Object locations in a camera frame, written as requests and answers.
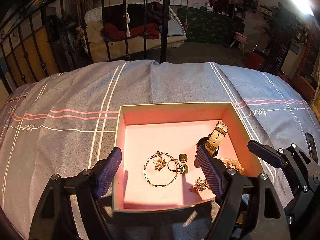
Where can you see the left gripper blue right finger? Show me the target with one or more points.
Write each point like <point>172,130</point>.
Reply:
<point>248,203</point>

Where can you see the gold hoop bangle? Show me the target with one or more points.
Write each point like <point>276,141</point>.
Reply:
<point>169,158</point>

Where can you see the mint box with pink interior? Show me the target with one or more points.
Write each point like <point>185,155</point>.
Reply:
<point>158,144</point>

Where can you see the tan leather strap watch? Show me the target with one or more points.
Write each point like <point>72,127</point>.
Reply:
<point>212,142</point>

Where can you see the pink stool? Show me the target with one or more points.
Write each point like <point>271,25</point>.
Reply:
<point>242,39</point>

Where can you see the black smartphone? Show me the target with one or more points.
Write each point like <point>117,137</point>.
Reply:
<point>311,146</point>

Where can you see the black iron bed frame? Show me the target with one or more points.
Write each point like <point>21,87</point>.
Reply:
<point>40,37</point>

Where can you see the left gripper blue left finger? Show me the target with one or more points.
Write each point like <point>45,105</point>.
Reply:
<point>53,217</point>

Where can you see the gold silver brooch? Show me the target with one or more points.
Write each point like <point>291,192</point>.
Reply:
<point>160,163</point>

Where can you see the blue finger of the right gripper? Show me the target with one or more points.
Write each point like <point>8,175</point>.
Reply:
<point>301,171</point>

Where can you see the green potted plant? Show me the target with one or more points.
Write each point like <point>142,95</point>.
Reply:
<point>282,30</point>

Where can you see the dark floral cabinet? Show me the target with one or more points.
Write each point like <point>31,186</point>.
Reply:
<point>209,27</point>

